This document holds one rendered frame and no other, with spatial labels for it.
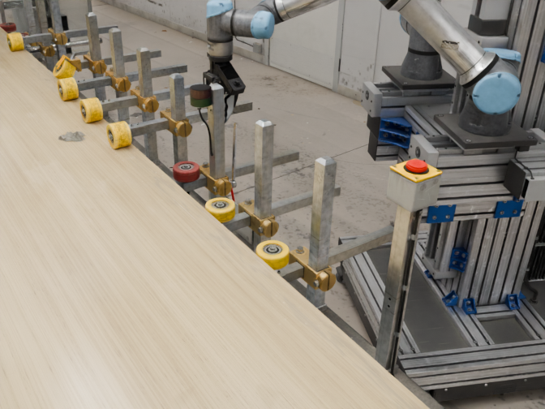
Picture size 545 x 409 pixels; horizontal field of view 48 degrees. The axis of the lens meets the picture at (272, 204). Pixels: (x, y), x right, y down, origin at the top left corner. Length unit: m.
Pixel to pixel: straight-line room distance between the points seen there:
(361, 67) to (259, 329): 3.90
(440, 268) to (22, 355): 1.60
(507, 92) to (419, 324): 1.04
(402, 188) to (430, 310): 1.35
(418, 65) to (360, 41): 2.70
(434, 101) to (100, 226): 1.31
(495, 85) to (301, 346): 0.85
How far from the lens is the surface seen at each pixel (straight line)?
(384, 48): 4.78
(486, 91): 1.67
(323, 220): 1.42
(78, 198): 1.73
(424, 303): 2.49
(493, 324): 2.47
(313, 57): 5.35
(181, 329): 1.25
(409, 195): 1.15
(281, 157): 2.00
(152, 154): 2.30
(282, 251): 1.45
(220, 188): 1.82
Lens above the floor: 1.72
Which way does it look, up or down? 30 degrees down
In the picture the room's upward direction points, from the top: 2 degrees clockwise
